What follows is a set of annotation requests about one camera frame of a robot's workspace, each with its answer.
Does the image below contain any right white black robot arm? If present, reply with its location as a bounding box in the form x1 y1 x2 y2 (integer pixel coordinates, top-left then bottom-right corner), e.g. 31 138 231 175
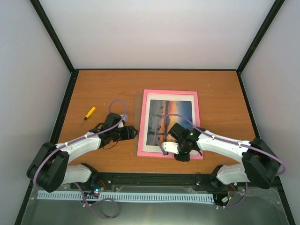
161 123 281 190

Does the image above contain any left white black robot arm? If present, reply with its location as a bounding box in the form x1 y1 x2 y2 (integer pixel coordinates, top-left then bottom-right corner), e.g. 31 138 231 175
26 112 138 193

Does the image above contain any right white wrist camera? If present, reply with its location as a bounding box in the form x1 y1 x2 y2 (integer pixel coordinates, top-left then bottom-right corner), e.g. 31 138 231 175
161 142 179 155

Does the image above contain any white paper mat border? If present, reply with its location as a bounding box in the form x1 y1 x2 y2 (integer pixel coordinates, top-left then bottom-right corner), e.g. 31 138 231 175
140 92 201 157

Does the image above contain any brown frame backing board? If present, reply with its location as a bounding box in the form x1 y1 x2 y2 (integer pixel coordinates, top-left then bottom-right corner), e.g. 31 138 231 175
133 92 143 156

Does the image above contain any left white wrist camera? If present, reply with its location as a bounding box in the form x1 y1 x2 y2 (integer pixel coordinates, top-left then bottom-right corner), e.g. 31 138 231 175
118 114 128 128

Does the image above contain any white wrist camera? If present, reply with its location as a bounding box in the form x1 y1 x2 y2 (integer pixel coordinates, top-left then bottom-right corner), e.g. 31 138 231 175
118 114 128 128
161 142 179 155

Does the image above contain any sunset photo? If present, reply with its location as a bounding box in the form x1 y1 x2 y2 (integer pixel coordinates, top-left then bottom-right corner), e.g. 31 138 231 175
146 99 195 146

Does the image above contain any yellow handled screwdriver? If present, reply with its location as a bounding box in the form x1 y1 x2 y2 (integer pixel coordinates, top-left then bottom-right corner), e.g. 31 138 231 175
80 107 96 126

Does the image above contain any light blue cable duct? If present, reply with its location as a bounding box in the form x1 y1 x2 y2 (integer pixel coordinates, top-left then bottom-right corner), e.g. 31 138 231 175
36 190 214 204

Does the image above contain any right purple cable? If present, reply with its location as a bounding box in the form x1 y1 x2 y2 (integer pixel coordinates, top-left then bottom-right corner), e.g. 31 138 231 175
154 113 287 210

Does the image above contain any metal base plate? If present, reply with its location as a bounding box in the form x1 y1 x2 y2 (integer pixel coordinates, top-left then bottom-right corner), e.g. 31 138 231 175
21 186 289 225

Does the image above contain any black aluminium cage frame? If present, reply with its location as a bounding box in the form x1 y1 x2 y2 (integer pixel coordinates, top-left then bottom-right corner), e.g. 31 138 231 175
14 0 300 225

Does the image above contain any pink wooden picture frame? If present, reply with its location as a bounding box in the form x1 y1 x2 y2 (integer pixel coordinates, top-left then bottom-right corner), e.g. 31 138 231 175
136 89 204 160

